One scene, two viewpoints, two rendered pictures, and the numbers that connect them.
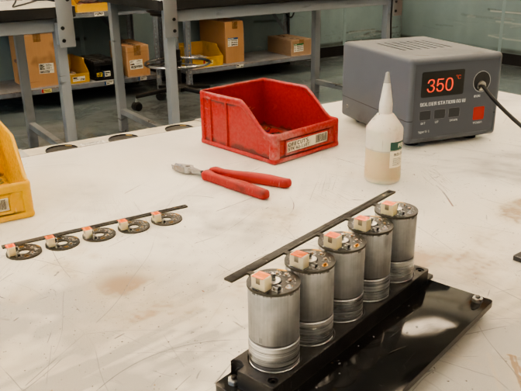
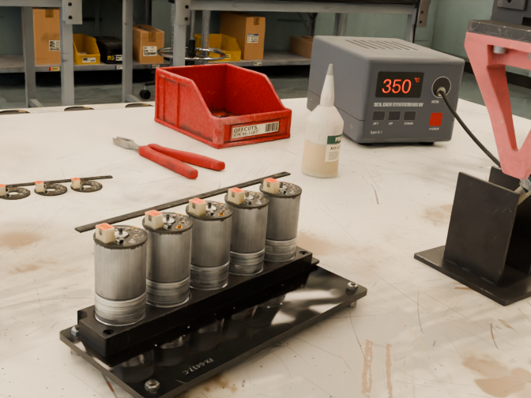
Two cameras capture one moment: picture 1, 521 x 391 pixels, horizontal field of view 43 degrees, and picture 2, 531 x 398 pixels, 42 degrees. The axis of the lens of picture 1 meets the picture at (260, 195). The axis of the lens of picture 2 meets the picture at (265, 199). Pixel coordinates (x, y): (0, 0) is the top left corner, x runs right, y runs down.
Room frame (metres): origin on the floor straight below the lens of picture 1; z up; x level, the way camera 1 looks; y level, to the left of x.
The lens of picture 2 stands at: (-0.02, -0.08, 0.95)
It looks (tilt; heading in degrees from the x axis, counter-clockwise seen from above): 21 degrees down; 1
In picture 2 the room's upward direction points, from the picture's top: 5 degrees clockwise
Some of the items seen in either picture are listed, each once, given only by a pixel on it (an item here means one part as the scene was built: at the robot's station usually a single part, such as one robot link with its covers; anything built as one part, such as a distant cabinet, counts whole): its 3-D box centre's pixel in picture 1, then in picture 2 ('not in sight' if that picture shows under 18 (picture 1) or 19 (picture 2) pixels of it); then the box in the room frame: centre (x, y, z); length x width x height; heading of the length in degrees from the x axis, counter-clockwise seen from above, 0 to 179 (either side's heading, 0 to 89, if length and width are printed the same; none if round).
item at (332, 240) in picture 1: (333, 240); (198, 206); (0.30, -0.04, 0.82); 0.01 x 0.01 x 0.01; 49
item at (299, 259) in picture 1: (300, 259); (155, 219); (0.28, -0.02, 0.82); 0.01 x 0.01 x 0.01; 49
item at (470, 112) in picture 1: (415, 88); (379, 88); (0.76, -0.18, 0.80); 0.15 x 0.12 x 0.10; 20
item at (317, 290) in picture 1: (308, 303); (166, 265); (0.29, -0.02, 0.79); 0.02 x 0.02 x 0.05
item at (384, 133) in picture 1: (384, 126); (325, 119); (0.58, -0.11, 0.80); 0.03 x 0.03 x 0.10
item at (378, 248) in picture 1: (368, 264); (243, 238); (0.33, -0.06, 0.79); 0.02 x 0.02 x 0.05
